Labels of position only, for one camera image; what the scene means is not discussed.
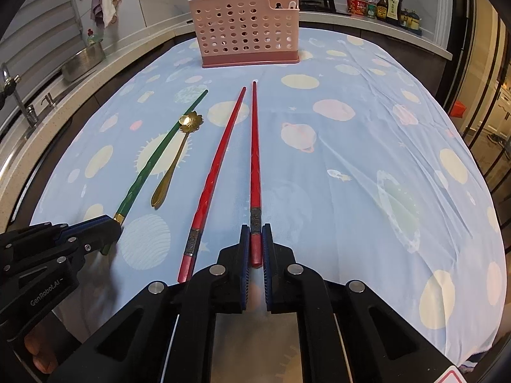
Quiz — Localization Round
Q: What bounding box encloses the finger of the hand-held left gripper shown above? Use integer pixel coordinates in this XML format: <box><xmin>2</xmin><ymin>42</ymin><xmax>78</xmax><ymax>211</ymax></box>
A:
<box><xmin>0</xmin><ymin>214</ymin><xmax>114</xmax><ymax>246</ymax></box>
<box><xmin>0</xmin><ymin>221</ymin><xmax>123</xmax><ymax>286</ymax></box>

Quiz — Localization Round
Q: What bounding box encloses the dark soy sauce bottle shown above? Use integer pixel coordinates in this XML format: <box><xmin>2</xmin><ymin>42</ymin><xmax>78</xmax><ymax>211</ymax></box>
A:
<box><xmin>385</xmin><ymin>0</ymin><xmax>403</xmax><ymax>25</ymax></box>

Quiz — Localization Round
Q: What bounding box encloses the stainless steel pot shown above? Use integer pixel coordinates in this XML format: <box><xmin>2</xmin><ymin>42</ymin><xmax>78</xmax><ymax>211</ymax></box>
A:
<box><xmin>61</xmin><ymin>42</ymin><xmax>106</xmax><ymax>82</ymax></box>

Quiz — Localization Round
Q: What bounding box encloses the pink perforated utensil holder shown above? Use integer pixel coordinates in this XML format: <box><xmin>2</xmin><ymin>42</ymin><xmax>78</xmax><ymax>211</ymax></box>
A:
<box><xmin>188</xmin><ymin>0</ymin><xmax>301</xmax><ymax>68</ymax></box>

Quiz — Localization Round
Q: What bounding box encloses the green chopstick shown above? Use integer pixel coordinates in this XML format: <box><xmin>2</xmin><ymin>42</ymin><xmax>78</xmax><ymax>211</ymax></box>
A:
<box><xmin>100</xmin><ymin>89</ymin><xmax>209</xmax><ymax>256</ymax></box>

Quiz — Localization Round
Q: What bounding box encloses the chrome kitchen faucet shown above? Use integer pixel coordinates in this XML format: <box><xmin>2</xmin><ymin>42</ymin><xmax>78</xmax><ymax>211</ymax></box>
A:
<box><xmin>0</xmin><ymin>63</ymin><xmax>38</xmax><ymax>128</ymax></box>

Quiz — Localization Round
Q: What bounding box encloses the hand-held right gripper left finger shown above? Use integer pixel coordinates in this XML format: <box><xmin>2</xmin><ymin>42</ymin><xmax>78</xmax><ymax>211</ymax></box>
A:
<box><xmin>48</xmin><ymin>225</ymin><xmax>250</xmax><ymax>383</ymax></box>

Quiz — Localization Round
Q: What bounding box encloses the blue planet print tablecloth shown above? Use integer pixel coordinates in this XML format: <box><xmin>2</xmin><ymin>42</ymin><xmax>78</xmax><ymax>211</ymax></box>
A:
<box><xmin>30</xmin><ymin>26</ymin><xmax>506</xmax><ymax>383</ymax></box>

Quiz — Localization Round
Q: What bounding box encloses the black gas stove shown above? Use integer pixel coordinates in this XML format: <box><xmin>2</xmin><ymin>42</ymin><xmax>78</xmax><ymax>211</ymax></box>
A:
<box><xmin>297</xmin><ymin>0</ymin><xmax>352</xmax><ymax>15</ymax></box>

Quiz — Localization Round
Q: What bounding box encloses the black framed glass door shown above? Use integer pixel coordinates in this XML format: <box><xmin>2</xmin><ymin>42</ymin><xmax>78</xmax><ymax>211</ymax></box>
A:
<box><xmin>447</xmin><ymin>0</ymin><xmax>511</xmax><ymax>228</ymax></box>

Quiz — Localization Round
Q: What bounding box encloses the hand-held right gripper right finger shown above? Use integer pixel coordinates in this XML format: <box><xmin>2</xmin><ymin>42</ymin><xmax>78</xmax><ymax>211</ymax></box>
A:
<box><xmin>261</xmin><ymin>225</ymin><xmax>456</xmax><ymax>383</ymax></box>

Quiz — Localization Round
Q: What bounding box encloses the gold flower spoon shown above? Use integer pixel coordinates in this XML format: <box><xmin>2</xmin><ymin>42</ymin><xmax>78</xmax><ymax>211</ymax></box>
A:
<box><xmin>150</xmin><ymin>111</ymin><xmax>204</xmax><ymax>210</ymax></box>

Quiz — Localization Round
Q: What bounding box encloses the person's left hand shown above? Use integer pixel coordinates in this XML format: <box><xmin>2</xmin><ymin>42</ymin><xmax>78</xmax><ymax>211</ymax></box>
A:
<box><xmin>22</xmin><ymin>321</ymin><xmax>60</xmax><ymax>376</ymax></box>

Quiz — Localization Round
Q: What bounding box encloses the red chopstick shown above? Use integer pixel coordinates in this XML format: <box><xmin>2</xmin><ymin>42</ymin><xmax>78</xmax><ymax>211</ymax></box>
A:
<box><xmin>177</xmin><ymin>86</ymin><xmax>247</xmax><ymax>285</ymax></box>
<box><xmin>248</xmin><ymin>81</ymin><xmax>264</xmax><ymax>269</ymax></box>

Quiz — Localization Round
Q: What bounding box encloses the white hanging towel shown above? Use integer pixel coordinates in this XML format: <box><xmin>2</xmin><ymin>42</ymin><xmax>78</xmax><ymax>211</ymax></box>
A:
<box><xmin>99</xmin><ymin>0</ymin><xmax>122</xmax><ymax>28</ymax></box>

